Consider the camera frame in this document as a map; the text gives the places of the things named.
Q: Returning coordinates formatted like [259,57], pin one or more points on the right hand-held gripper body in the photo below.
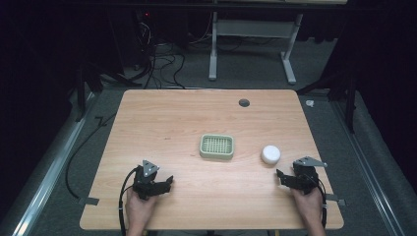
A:
[305,175]

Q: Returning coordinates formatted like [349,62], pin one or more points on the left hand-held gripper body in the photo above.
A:
[147,178]

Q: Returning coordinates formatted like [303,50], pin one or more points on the white round soap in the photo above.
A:
[270,154]

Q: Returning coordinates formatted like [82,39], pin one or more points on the green soap dish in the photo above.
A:
[217,146]

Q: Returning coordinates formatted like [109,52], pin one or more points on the person's right hand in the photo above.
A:
[308,206]

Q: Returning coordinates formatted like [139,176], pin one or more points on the person's left hand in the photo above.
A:
[139,209]

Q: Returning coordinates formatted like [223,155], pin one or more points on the grey tape strip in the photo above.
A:
[89,201]
[336,200]

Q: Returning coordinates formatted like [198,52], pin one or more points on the wooden table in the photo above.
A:
[183,118]

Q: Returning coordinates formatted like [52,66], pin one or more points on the crumpled white paper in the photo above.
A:
[309,103]

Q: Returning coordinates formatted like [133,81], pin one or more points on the black tripod stand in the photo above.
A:
[341,91]
[93,78]

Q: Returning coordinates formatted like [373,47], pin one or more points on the metal floor rail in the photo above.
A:
[49,170]
[370,170]

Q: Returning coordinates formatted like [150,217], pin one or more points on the white metal desk frame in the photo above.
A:
[252,32]

